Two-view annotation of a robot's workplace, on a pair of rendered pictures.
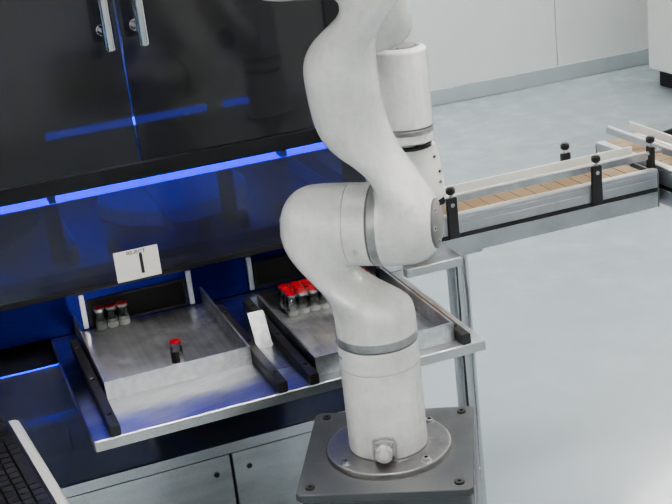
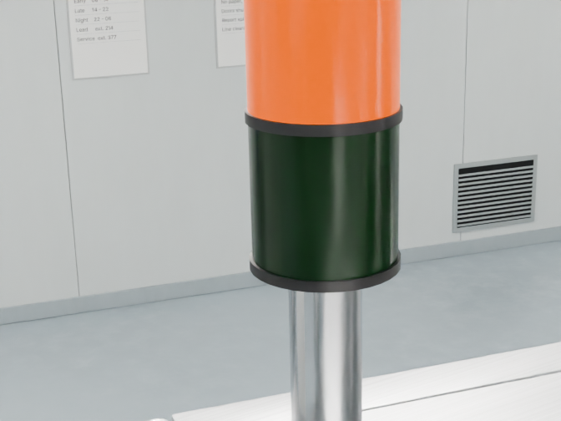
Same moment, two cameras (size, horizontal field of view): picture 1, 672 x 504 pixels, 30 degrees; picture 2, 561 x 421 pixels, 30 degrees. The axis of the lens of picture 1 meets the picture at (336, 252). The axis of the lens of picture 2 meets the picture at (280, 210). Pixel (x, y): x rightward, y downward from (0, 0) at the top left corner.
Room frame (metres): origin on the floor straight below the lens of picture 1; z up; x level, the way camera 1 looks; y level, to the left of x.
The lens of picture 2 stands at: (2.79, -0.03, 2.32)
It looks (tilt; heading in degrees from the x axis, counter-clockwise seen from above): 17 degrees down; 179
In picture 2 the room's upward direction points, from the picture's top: 1 degrees counter-clockwise
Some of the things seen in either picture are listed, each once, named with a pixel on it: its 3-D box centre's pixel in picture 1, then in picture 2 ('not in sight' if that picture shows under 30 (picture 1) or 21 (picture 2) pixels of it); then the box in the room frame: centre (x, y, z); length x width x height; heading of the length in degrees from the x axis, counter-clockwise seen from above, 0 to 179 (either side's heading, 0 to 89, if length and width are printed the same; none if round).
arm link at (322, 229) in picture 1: (347, 262); not in sight; (1.71, -0.02, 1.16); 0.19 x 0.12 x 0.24; 72
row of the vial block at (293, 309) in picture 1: (330, 294); not in sight; (2.25, 0.02, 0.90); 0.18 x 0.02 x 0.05; 108
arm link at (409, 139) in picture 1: (409, 133); not in sight; (1.99, -0.14, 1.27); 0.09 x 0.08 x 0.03; 108
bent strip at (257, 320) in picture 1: (267, 339); not in sight; (2.06, 0.14, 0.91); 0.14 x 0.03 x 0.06; 17
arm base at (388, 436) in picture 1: (383, 394); not in sight; (1.70, -0.05, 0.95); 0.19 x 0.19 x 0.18
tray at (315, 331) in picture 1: (351, 316); not in sight; (2.15, -0.01, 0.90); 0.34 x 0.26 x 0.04; 18
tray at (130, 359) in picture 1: (158, 339); not in sight; (2.15, 0.35, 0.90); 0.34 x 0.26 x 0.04; 18
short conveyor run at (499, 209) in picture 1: (511, 197); not in sight; (2.67, -0.41, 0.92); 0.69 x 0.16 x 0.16; 108
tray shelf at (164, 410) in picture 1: (258, 344); not in sight; (2.13, 0.16, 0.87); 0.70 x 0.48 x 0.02; 108
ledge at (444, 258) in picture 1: (421, 257); not in sight; (2.49, -0.18, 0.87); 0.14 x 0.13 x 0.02; 18
